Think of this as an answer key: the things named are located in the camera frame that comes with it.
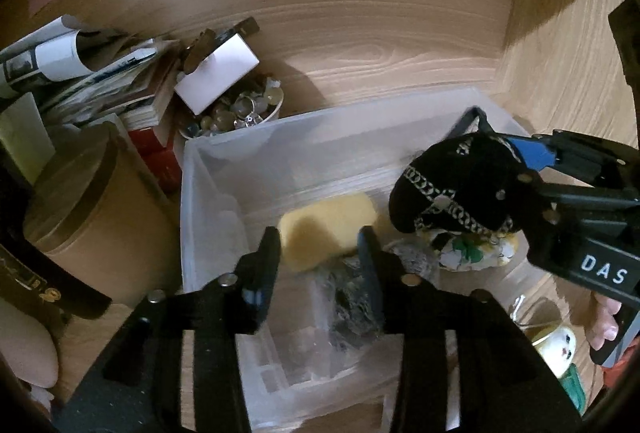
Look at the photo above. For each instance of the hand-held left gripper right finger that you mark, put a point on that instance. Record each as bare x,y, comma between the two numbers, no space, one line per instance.
369,263

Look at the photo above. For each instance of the white card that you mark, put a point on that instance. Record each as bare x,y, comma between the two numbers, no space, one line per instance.
215,73

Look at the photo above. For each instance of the pink rounded object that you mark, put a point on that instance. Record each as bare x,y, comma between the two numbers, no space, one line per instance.
25,348

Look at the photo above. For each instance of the pile of magazines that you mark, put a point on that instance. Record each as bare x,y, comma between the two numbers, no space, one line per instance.
90,73

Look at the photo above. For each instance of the white plush with face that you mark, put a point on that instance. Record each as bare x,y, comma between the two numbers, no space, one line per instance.
555,353

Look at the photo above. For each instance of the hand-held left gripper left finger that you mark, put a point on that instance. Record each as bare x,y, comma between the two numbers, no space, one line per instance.
260,280

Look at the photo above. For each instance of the green fabric item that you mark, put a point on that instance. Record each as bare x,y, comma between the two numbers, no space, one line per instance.
574,388

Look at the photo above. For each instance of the round cardboard box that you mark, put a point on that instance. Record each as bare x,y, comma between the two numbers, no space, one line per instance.
105,213

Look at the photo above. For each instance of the dark object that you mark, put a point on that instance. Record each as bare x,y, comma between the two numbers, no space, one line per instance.
627,43

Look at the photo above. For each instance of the person's right hand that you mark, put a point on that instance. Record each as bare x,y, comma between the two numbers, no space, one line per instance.
606,320

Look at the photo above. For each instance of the yellow sponge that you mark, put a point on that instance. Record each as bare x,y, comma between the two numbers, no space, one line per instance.
325,223

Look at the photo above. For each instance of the clear plastic storage bin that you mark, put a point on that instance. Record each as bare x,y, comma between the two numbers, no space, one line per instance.
225,193

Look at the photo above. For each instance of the floral fabric pouch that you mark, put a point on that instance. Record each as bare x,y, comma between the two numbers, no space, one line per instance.
475,253

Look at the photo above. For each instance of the red book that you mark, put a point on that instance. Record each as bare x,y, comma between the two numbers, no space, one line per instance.
155,158

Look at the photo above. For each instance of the bowl of glass trinkets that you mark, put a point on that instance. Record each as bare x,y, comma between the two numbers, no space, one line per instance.
240,110

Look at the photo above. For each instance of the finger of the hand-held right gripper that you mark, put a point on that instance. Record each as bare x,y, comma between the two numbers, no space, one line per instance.
532,154
550,195

